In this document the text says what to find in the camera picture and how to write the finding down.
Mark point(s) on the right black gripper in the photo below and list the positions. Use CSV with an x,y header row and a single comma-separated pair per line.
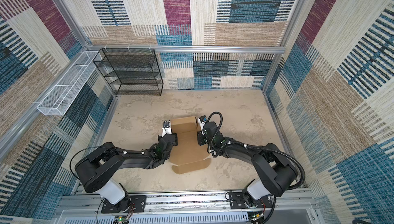
x,y
200,138

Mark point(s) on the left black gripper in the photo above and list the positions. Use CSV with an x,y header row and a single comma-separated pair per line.
x,y
175,143

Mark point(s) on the brown cardboard box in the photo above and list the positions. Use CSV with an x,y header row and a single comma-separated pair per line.
x,y
188,155

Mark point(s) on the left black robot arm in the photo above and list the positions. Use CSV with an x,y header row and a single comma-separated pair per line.
x,y
95,171

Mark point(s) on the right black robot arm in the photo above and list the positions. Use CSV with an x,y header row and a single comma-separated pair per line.
x,y
276,170

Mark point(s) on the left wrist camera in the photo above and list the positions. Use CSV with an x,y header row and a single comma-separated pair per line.
x,y
166,129

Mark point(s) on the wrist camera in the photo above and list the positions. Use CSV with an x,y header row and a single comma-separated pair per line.
x,y
166,129
202,121

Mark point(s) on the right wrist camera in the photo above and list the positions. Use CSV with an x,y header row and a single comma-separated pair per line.
x,y
202,121

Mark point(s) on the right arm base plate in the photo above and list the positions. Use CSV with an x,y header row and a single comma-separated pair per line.
x,y
241,200

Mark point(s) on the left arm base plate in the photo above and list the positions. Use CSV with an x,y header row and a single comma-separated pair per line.
x,y
131,203

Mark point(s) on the black wire mesh shelf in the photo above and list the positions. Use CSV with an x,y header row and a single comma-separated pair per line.
x,y
130,71

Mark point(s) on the white wire mesh basket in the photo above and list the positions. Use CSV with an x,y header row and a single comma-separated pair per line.
x,y
63,94

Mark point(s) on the aluminium front rail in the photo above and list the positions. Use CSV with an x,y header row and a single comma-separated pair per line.
x,y
183,202

